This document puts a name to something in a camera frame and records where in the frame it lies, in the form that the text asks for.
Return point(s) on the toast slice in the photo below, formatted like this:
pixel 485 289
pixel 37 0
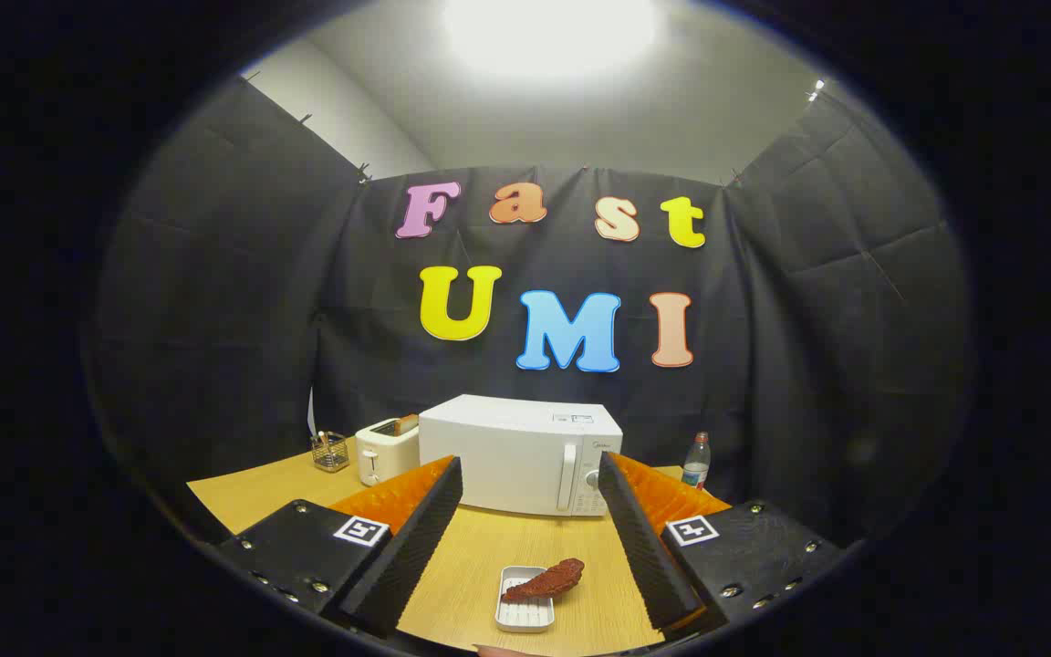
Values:
pixel 407 423

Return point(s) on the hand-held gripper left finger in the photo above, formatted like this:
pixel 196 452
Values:
pixel 416 538

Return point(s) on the clear plastic water bottle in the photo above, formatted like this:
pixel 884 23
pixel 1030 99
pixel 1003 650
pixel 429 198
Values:
pixel 696 465

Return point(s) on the ceiling light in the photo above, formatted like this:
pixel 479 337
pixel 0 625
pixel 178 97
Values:
pixel 548 32

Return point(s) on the small white rectangular tray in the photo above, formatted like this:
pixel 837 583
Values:
pixel 523 617

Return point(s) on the cream bread toaster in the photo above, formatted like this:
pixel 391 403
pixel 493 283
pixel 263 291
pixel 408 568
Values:
pixel 384 453

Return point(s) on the brown grilled meat piece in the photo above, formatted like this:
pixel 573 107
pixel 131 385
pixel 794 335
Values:
pixel 548 579

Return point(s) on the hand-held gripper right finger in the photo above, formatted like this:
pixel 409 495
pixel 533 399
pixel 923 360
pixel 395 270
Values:
pixel 639 538

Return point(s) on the white toaster oven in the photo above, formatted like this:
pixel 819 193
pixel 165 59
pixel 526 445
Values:
pixel 507 456

